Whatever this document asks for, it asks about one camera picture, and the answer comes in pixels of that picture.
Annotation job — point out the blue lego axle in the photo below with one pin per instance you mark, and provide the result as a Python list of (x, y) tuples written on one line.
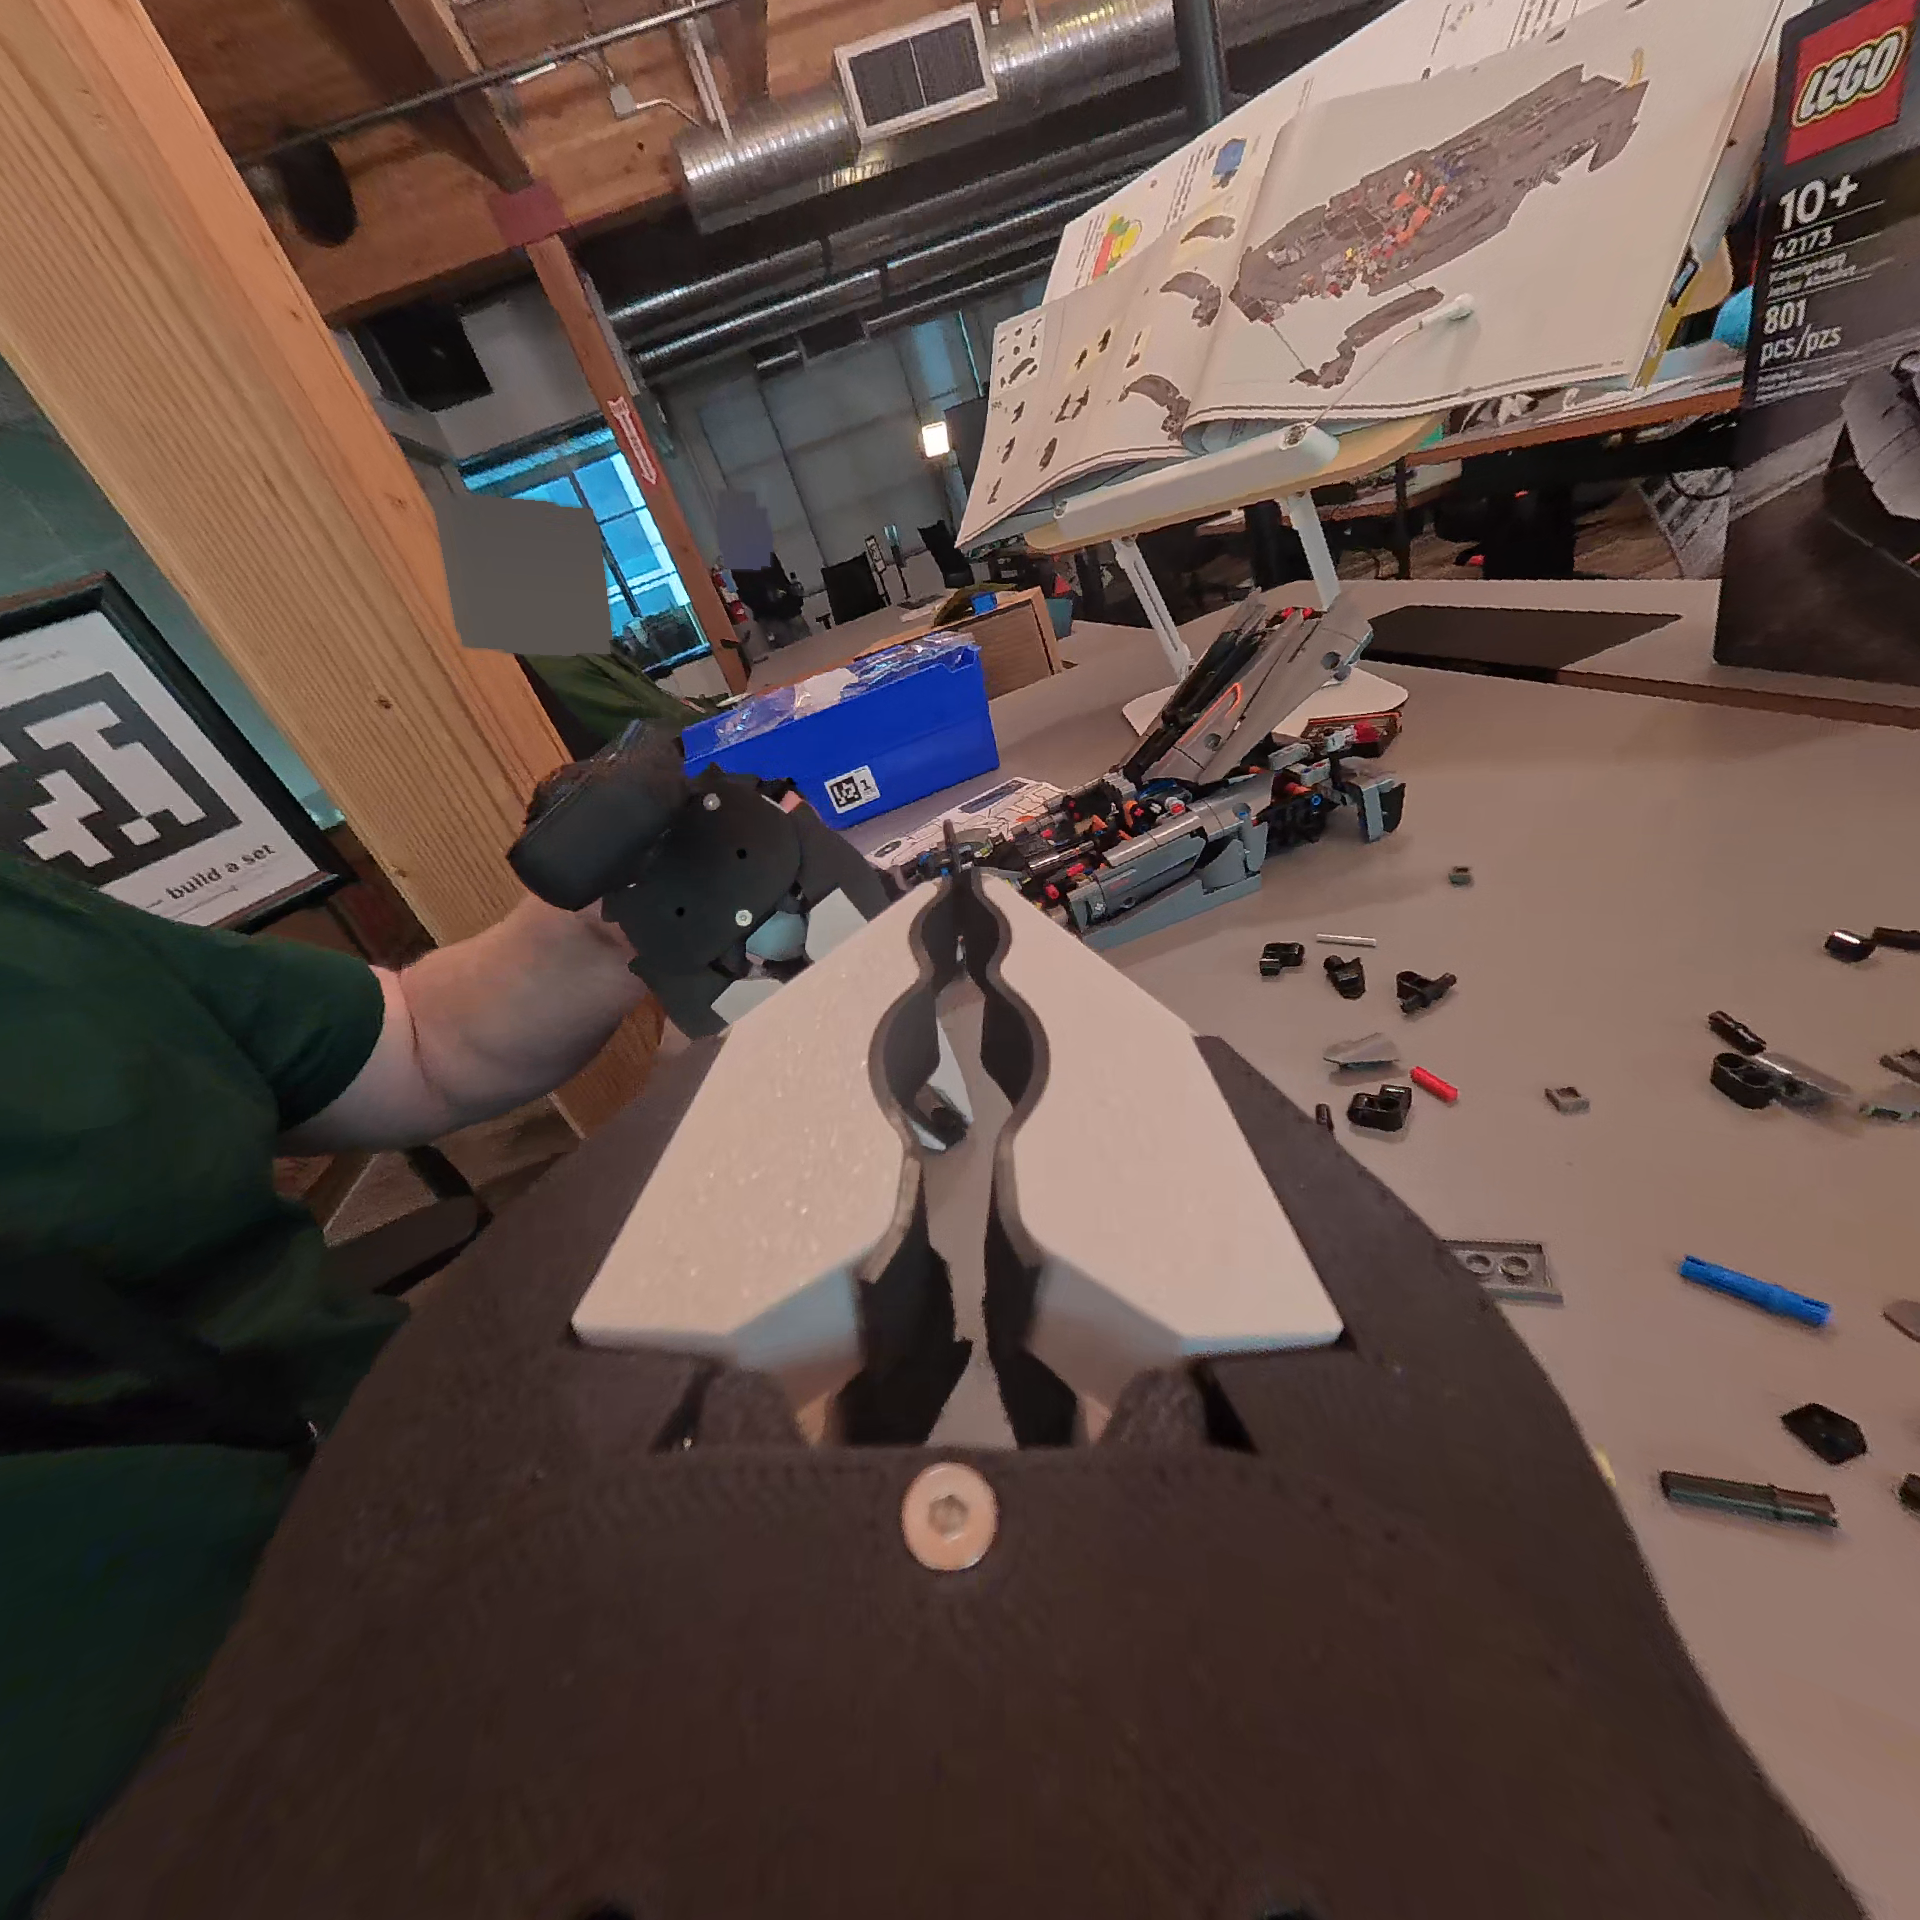
[(1746, 1289)]

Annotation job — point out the framed marker sign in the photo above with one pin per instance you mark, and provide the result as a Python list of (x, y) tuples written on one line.
[(90, 750)]

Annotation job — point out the white sticker sheet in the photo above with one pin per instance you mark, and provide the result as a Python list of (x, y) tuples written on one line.
[(990, 802)]

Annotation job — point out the clear plastic bags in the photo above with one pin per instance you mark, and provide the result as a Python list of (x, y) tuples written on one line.
[(839, 692)]

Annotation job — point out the person's left forearm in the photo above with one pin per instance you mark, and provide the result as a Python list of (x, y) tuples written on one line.
[(481, 1020)]

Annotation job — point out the grey lego car model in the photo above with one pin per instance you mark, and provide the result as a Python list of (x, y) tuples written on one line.
[(1201, 861)]

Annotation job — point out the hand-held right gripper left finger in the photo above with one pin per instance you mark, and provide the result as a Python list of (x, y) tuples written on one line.
[(720, 1200)]

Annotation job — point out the blue plastic parts bin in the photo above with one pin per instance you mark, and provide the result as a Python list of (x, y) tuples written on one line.
[(839, 757)]

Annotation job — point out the silver duct with vent grille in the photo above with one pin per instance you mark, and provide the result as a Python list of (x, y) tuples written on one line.
[(1079, 43)]

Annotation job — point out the wide wooden post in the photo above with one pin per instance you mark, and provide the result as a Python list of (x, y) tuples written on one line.
[(224, 376)]

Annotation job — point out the thin black lego part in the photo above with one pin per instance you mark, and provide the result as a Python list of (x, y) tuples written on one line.
[(954, 856)]

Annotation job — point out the white book stand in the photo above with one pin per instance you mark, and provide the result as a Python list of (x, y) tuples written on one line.
[(1268, 697)]

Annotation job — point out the dark lego set box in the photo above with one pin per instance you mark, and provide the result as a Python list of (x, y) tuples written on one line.
[(1829, 524)]

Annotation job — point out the slim wooden post red sign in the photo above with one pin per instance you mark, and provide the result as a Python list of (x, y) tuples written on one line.
[(630, 451)]

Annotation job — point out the cardboard box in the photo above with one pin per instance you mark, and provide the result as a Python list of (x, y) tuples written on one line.
[(1004, 644)]

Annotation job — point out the open instruction book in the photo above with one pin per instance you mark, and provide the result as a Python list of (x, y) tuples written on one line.
[(1424, 300)]

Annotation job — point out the scattered small lego pieces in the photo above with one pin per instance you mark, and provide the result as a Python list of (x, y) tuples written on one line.
[(1372, 1109)]

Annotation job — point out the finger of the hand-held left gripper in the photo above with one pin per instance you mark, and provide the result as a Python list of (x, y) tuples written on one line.
[(743, 1001), (782, 930)]

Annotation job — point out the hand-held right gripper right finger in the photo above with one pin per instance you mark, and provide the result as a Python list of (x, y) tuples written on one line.
[(1172, 1200)]

